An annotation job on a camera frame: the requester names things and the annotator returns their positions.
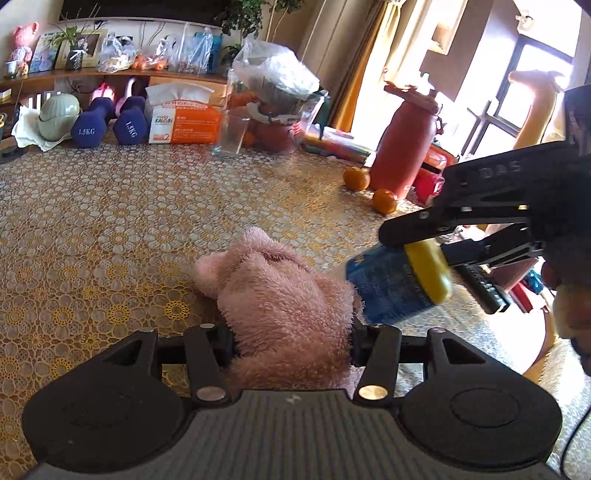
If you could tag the blue can with yellow lid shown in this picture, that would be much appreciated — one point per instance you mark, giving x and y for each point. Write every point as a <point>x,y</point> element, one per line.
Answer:
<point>392,286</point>

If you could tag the black remote control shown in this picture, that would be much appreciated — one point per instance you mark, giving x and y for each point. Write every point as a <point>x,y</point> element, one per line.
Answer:
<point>485,288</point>

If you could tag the red water bottle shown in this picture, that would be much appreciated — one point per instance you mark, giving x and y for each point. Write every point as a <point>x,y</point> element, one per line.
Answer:
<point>402,143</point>

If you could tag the blue dumbbell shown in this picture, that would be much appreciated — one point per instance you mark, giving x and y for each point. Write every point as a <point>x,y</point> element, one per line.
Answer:
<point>131,122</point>
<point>91,123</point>

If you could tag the clear glass cup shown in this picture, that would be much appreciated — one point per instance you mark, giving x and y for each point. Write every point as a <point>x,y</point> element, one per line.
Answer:
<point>231,134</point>

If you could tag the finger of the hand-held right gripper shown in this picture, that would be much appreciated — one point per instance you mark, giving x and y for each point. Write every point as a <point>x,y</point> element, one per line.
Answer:
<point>415,229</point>
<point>490,249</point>

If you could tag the pink plush toy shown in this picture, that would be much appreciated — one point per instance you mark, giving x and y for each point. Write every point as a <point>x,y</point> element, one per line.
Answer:
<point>281,304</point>

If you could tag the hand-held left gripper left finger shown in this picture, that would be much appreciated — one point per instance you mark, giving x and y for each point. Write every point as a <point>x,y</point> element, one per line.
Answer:
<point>206,356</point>

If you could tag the pale green ceramic pot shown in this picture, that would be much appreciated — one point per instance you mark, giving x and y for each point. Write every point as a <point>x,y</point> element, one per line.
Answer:
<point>57,115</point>

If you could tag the stack of colourful books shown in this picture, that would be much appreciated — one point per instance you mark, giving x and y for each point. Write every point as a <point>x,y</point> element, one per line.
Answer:
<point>337,143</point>

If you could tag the pink teddy bear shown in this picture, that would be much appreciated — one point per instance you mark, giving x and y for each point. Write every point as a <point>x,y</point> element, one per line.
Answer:
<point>23,46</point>

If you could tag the white cloth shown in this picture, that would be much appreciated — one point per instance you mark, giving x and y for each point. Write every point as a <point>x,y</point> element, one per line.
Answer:
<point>27,129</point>

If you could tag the orange tissue pack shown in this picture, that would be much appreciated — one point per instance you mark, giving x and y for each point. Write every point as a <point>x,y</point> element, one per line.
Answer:
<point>184,121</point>

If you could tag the clear plastic bag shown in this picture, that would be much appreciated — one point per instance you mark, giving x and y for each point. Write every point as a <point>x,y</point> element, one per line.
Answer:
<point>275,69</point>

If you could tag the green houseplant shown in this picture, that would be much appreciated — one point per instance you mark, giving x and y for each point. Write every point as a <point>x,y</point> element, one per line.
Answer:
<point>249,14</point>

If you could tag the plastic bag of snacks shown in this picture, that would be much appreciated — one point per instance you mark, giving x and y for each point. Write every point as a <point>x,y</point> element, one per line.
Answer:
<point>115,51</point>

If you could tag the small potted plant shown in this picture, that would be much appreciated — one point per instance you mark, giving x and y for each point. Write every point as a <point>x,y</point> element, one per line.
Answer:
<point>73,50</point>

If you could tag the orange fruit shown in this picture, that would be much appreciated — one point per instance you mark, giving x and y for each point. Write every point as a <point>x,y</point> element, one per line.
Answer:
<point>356,179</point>
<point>384,201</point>

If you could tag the cream photo frame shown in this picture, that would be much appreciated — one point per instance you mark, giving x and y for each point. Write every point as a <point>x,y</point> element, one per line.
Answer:
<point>90,46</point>

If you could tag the wooden shelf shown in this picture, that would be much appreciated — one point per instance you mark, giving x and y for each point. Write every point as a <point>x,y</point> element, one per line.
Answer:
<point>115,74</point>

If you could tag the red fruit basket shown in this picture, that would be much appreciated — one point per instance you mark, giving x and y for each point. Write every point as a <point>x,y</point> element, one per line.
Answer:
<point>277,129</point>

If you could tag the blue packet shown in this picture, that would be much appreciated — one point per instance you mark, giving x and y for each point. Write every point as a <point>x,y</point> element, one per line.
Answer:
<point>207,50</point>

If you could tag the wooden chair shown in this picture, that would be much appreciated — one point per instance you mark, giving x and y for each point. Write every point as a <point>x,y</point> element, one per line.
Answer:
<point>543,341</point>

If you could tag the yellow curtain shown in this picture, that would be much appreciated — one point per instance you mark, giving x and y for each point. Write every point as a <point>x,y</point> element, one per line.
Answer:
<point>364,60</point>

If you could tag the person's right hand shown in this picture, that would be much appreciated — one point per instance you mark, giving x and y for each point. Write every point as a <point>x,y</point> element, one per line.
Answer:
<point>571,310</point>

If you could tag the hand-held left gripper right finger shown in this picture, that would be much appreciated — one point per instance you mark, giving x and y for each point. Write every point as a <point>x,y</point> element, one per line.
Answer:
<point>379,356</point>

